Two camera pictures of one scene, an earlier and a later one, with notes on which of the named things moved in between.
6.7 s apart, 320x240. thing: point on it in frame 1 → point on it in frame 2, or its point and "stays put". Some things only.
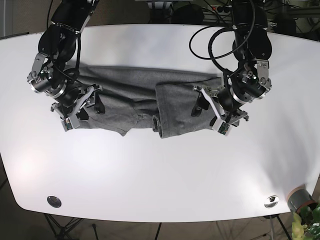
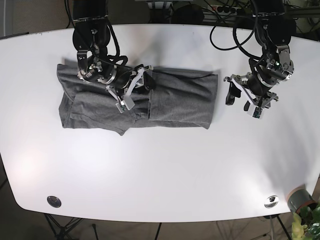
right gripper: [224, 106] → [254, 92]
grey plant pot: [300, 197] stays put
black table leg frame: [61, 232] stays put
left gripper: [73, 100] → [128, 79]
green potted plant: [306, 223] stays put
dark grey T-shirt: [174, 101] stays put
